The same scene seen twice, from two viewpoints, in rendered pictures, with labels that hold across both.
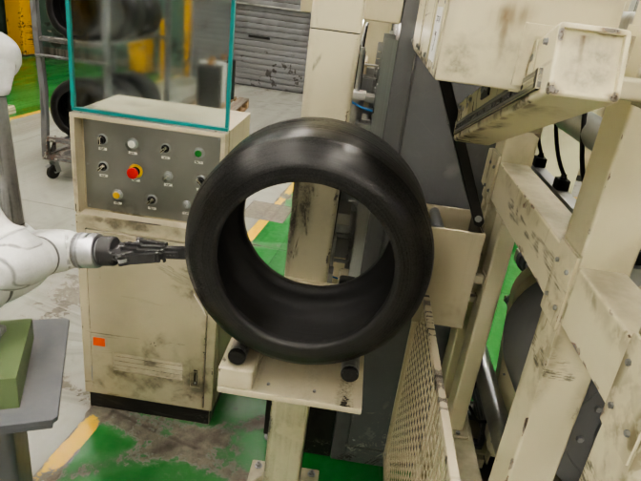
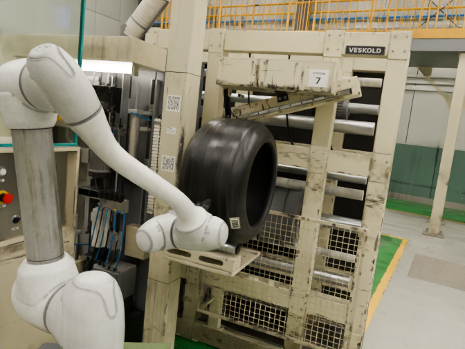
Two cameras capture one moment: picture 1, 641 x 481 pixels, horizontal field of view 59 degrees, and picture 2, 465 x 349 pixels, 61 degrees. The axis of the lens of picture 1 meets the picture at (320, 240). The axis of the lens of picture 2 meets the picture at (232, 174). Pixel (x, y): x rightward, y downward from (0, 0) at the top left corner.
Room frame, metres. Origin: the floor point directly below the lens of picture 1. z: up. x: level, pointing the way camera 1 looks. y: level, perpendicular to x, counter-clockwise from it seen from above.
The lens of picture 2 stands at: (0.64, 1.77, 1.45)
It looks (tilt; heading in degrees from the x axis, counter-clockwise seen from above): 7 degrees down; 290
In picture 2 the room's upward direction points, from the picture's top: 6 degrees clockwise
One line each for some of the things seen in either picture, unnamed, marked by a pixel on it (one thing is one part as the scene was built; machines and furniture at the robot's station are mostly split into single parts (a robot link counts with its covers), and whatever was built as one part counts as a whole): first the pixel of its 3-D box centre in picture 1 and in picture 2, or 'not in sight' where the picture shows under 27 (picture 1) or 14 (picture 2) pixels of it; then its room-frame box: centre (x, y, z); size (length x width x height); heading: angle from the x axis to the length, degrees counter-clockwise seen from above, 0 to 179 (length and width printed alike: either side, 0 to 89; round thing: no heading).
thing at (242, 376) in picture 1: (250, 340); (201, 254); (1.33, 0.16, 0.83); 0.36 x 0.09 x 0.06; 177
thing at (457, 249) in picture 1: (444, 264); not in sight; (1.53, -0.37, 1.05); 0.20 x 0.15 x 0.30; 177
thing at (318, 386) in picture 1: (298, 358); (214, 254); (1.33, 0.02, 0.80); 0.37 x 0.36 x 0.02; 87
